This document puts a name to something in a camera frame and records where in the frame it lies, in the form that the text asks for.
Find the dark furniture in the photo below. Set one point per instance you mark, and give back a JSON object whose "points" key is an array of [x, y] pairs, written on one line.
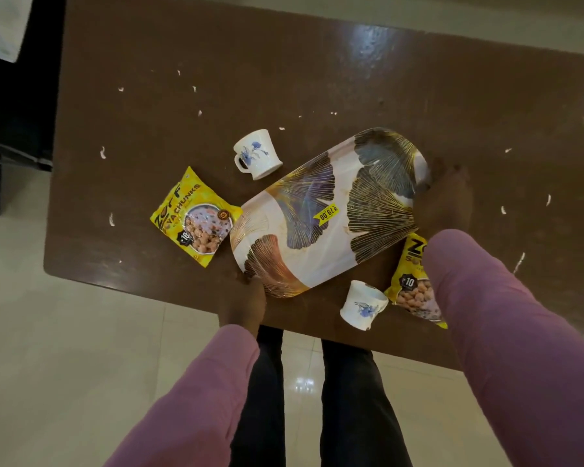
{"points": [[19, 106]]}

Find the person's left hand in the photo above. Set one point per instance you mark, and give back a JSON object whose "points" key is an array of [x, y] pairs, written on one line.
{"points": [[241, 308]]}

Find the yellow snack packet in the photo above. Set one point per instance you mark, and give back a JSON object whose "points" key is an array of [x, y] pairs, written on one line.
{"points": [[197, 218], [411, 282]]}

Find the person's right hand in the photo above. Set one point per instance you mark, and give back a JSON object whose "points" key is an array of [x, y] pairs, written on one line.
{"points": [[445, 204]]}

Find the person's left forearm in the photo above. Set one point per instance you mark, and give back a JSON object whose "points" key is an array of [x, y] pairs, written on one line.
{"points": [[194, 403]]}

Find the oval leaf-patterned serving tray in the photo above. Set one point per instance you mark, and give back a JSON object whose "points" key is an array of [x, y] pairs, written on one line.
{"points": [[316, 238]]}

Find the person's right leg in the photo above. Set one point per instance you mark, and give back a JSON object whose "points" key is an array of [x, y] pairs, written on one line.
{"points": [[357, 408]]}

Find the person's right forearm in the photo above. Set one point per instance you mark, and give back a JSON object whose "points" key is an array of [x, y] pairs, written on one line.
{"points": [[516, 345]]}

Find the person's leg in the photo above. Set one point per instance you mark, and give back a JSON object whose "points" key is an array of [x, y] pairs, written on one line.
{"points": [[357, 408], [260, 408]]}

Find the person's left thumb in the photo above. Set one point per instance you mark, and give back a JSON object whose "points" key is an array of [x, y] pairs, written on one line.
{"points": [[254, 286]]}

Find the person's right fingers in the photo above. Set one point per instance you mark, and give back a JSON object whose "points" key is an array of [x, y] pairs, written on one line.
{"points": [[450, 171]]}

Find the white cloth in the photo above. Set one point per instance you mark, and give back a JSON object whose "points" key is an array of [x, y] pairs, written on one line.
{"points": [[2, 21]]}

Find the person's left leg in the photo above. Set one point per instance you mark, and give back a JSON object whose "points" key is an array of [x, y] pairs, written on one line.
{"points": [[260, 408]]}

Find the white cup with blue flower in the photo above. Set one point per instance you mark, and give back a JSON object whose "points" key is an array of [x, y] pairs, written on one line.
{"points": [[362, 306], [258, 153]]}

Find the scattered white paper scraps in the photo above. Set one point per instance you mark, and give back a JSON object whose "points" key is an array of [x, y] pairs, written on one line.
{"points": [[102, 152]]}

